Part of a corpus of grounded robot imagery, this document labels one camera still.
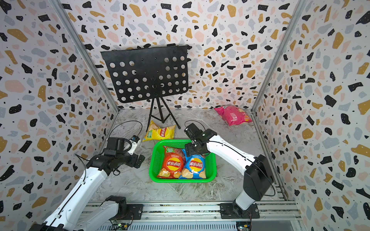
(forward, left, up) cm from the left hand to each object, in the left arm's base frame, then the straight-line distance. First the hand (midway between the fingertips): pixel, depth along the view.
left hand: (137, 154), depth 80 cm
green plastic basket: (+4, -9, -9) cm, 13 cm away
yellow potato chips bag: (+19, -5, -6) cm, 21 cm away
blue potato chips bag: (-6, -32, -6) cm, 33 cm away
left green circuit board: (-31, +6, -15) cm, 35 cm away
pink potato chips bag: (+32, -60, -4) cm, 68 cm away
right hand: (+2, -31, -2) cm, 31 cm away
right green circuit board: (-32, -55, -15) cm, 66 cm away
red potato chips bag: (-2, -20, -7) cm, 21 cm away
